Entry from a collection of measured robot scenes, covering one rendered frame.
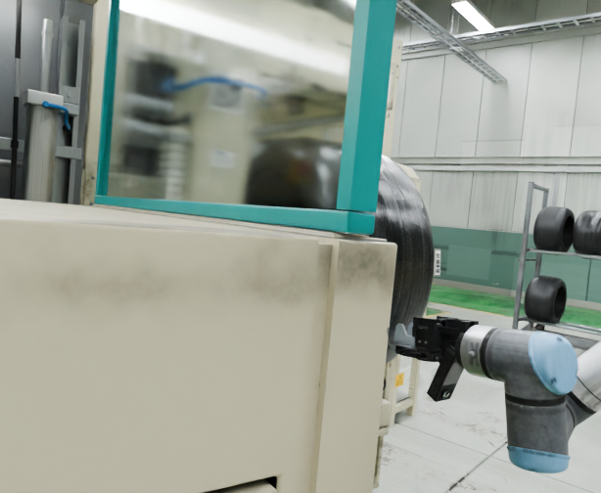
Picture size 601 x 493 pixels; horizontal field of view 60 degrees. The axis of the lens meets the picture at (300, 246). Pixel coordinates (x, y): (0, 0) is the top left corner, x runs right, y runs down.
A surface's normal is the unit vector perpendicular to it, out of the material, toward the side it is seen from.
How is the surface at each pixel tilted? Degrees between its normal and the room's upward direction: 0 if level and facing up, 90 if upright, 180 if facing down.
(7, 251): 90
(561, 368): 78
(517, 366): 95
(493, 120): 90
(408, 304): 102
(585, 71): 90
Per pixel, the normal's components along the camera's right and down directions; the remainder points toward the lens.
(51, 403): 0.56, 0.10
